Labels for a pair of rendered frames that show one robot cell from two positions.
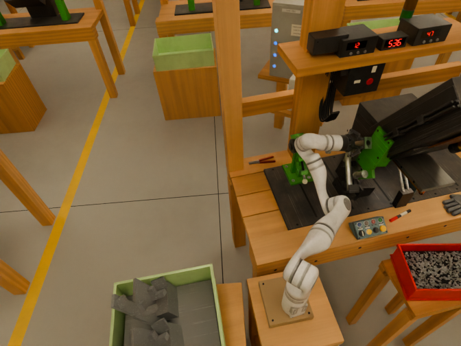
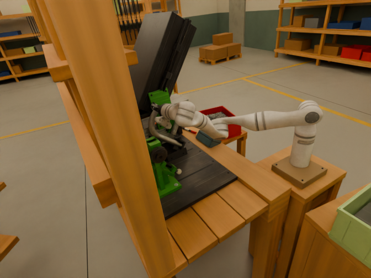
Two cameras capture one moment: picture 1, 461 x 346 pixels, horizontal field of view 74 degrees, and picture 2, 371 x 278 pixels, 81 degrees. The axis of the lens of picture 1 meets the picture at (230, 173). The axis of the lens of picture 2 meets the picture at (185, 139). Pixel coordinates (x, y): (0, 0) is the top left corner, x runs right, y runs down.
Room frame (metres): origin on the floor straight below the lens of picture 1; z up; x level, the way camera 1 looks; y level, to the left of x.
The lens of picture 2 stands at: (1.27, 0.42, 1.64)
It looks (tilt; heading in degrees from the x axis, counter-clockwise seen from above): 31 degrees down; 252
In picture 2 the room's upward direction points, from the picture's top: 7 degrees counter-clockwise
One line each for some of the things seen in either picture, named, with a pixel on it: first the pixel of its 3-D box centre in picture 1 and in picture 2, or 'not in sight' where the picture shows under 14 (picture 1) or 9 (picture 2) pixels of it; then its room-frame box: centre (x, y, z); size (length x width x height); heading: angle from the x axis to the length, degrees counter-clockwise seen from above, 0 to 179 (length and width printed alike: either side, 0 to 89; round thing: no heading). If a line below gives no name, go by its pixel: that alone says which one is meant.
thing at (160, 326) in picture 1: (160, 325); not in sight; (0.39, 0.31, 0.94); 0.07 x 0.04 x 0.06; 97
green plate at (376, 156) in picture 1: (380, 150); (160, 107); (1.02, -0.71, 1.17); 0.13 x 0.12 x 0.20; 99
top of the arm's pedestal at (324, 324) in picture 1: (291, 309); (297, 170); (0.45, -0.21, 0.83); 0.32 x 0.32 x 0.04; 7
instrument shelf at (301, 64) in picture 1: (379, 44); (76, 51); (1.35, -0.73, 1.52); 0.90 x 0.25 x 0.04; 99
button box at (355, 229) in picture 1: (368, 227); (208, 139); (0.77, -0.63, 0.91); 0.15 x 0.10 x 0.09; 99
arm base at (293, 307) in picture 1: (295, 296); (301, 148); (0.45, -0.22, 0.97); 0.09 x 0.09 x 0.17; 13
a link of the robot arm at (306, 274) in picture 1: (301, 279); (307, 119); (0.44, -0.22, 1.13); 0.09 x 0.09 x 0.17; 53
